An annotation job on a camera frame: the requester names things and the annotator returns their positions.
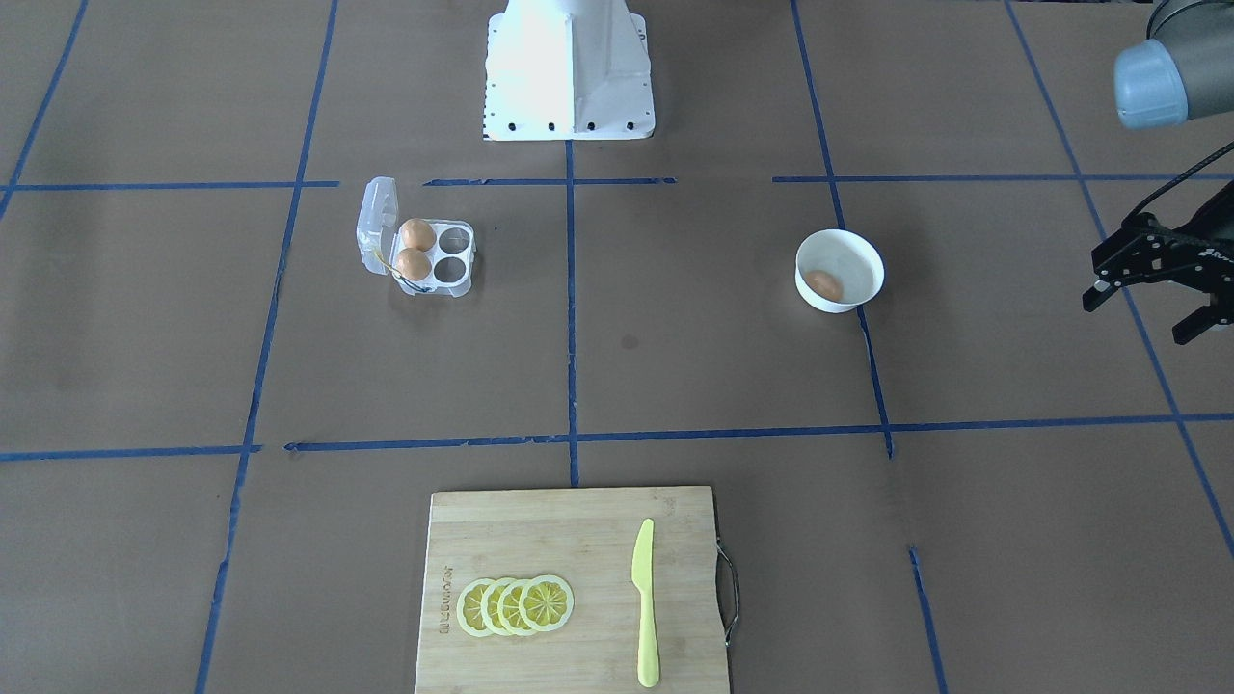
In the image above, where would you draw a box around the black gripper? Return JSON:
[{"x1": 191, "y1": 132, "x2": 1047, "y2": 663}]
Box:
[{"x1": 1083, "y1": 183, "x2": 1233, "y2": 346}]

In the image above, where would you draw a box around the brown egg from bowl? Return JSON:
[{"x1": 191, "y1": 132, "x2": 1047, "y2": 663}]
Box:
[{"x1": 803, "y1": 270, "x2": 845, "y2": 304}]

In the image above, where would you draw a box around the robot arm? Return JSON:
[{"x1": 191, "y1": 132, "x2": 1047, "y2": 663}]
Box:
[{"x1": 1083, "y1": 1, "x2": 1233, "y2": 345}]

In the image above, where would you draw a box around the clear plastic egg box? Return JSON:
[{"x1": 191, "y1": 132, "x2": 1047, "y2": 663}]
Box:
[{"x1": 355, "y1": 177, "x2": 478, "y2": 298}]

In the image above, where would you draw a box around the brown egg rear in box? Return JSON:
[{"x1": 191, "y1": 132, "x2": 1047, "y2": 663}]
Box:
[{"x1": 399, "y1": 217, "x2": 437, "y2": 254}]

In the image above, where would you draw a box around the brown egg in box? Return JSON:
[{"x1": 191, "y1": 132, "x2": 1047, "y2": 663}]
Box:
[
  {"x1": 392, "y1": 247, "x2": 433, "y2": 282},
  {"x1": 399, "y1": 217, "x2": 437, "y2": 254}
]

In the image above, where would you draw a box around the brown egg front in box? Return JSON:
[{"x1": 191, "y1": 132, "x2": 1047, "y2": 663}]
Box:
[{"x1": 392, "y1": 247, "x2": 433, "y2": 282}]

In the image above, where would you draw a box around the white bowl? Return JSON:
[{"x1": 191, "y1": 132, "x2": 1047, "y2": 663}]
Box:
[{"x1": 793, "y1": 228, "x2": 886, "y2": 312}]

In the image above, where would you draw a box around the yellow plastic knife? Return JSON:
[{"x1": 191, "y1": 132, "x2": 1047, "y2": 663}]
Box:
[{"x1": 631, "y1": 517, "x2": 661, "y2": 689}]

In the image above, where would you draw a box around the bamboo cutting board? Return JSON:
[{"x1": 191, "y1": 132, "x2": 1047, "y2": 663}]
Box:
[{"x1": 413, "y1": 485, "x2": 731, "y2": 693}]

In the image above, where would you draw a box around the lemon slice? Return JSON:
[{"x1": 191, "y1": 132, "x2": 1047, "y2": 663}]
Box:
[
  {"x1": 496, "y1": 579, "x2": 536, "y2": 637},
  {"x1": 521, "y1": 574, "x2": 575, "y2": 633},
  {"x1": 455, "y1": 578, "x2": 496, "y2": 638},
  {"x1": 480, "y1": 578, "x2": 515, "y2": 637}
]

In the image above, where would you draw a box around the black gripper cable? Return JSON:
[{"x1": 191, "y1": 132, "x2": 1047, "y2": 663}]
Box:
[{"x1": 1123, "y1": 140, "x2": 1234, "y2": 252}]

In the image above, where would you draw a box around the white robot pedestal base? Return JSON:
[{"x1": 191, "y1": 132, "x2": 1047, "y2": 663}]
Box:
[{"x1": 482, "y1": 1, "x2": 656, "y2": 142}]

